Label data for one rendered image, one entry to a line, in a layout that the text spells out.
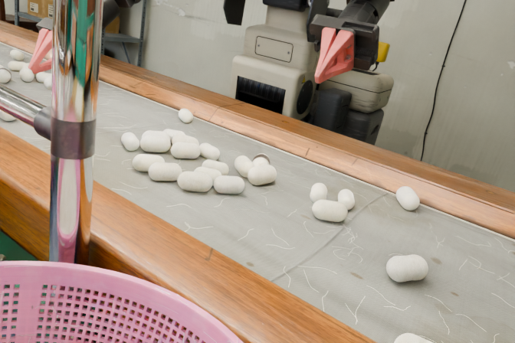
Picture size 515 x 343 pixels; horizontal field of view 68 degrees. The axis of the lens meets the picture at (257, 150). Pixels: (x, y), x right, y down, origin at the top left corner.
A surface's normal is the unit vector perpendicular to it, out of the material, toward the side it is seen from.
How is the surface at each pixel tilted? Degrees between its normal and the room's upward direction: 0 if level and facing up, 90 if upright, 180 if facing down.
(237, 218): 0
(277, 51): 98
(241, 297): 0
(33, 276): 75
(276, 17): 98
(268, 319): 0
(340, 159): 45
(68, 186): 90
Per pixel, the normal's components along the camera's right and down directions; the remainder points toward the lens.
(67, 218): 0.22, 0.36
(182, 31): -0.50, 0.19
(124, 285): -0.11, 0.04
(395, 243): 0.19, -0.93
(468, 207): -0.24, -0.52
